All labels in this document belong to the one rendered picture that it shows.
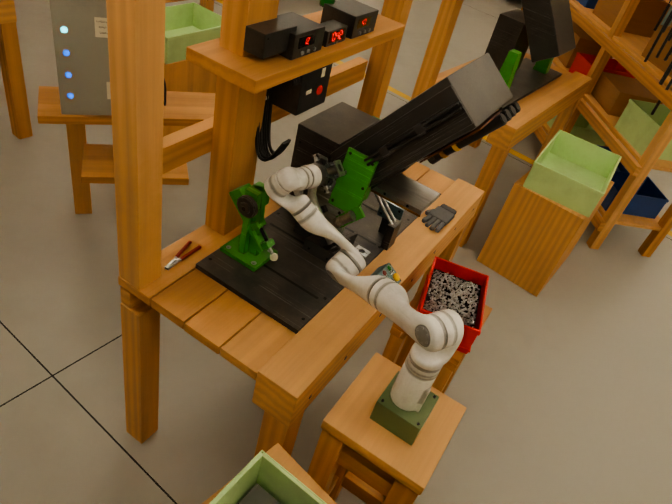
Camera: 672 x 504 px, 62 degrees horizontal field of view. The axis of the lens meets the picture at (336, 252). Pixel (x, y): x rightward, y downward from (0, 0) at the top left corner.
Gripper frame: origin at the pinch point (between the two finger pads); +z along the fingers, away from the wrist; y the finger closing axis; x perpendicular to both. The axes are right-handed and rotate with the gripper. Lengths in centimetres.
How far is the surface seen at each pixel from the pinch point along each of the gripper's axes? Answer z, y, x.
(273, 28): -27, 41, -12
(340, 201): 3.9, -10.5, 3.3
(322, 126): 14.2, 16.9, 5.8
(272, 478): -72, -67, 3
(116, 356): -5, -43, 135
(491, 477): 55, -148, 6
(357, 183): 3.9, -6.7, -5.1
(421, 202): 20.5, -20.4, -18.0
